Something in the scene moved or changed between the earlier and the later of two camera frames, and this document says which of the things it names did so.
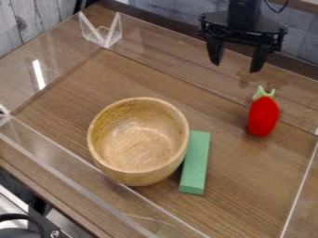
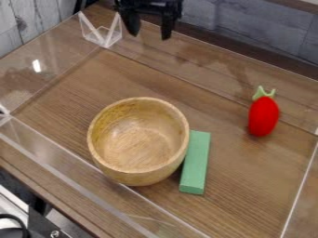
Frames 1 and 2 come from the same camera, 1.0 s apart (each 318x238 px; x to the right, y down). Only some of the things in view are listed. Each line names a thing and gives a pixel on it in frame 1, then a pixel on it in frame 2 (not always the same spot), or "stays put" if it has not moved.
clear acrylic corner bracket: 101,35 stays put
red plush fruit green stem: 263,113 stays put
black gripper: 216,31 -> 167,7
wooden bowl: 137,138 stays put
